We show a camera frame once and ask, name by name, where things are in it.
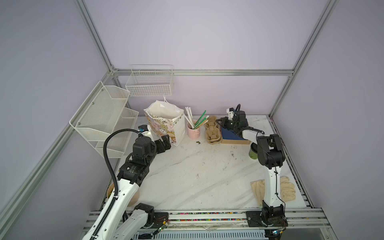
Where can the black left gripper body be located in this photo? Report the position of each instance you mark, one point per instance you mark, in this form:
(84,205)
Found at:
(154,152)

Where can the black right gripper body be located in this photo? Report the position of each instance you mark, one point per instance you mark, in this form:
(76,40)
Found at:
(234,126)

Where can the brown pulp cup carrier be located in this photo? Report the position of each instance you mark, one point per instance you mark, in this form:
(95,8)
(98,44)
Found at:
(211,122)

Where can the cartoon animal paper gift bag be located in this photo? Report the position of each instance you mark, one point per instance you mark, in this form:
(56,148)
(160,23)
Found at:
(166,119)

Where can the green paper coffee cup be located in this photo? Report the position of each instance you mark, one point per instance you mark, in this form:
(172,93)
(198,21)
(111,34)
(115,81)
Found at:
(253,152)

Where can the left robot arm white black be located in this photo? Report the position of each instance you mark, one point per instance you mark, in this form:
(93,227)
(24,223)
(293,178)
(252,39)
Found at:
(120,195)

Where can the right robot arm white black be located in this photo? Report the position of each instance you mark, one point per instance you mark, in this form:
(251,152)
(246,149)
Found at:
(270,155)

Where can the cardboard box of blue napkins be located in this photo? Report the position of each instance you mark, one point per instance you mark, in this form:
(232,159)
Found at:
(230,138)

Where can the stacked brown pulp cup carriers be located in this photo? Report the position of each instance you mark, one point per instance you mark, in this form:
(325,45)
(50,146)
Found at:
(213,135)

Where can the brown paper wrapped straw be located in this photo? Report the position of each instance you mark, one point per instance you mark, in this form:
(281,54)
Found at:
(201,123)

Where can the green wrapped straw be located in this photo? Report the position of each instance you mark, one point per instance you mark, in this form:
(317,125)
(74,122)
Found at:
(199,119)

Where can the pink metal straw bucket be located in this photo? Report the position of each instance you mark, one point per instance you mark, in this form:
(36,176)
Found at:
(193,134)

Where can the white wrapped straw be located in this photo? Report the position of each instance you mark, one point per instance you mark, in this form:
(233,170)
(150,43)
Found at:
(190,117)

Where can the white mesh two-tier shelf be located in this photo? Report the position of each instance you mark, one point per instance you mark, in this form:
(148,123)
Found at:
(103,112)

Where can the beige cloth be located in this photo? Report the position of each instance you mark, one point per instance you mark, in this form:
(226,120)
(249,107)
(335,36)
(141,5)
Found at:
(288,192)

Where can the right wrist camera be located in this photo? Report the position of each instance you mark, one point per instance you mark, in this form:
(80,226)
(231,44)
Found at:
(231,113)

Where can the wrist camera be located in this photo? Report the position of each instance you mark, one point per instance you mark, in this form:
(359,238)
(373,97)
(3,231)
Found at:
(231,113)
(146,131)

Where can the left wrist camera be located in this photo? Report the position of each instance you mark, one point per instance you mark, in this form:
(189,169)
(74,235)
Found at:
(146,131)

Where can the white wire basket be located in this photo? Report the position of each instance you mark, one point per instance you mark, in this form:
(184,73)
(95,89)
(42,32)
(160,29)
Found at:
(151,80)

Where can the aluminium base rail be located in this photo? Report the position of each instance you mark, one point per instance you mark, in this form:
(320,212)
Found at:
(226,224)

